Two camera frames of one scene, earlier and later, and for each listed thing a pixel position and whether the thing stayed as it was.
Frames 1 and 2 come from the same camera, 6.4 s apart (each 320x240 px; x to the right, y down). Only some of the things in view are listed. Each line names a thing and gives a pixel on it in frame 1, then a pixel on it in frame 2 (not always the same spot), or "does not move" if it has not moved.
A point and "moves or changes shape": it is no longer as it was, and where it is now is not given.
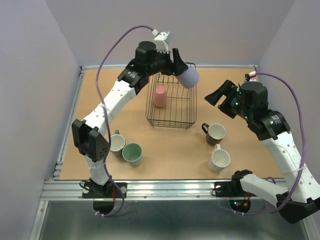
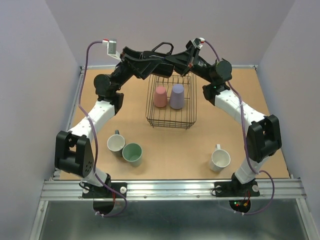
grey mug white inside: [117, 144] does not move
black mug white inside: [215, 133] moves or changes shape
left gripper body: [162, 60] to [127, 67]
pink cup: [160, 96] does not move
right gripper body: [245, 110] to [200, 67]
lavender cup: [188, 78] to [177, 99]
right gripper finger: [227, 87] to [183, 59]
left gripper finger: [169, 71] to [148, 70]
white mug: [220, 159] does not move
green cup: [132, 153] does not move
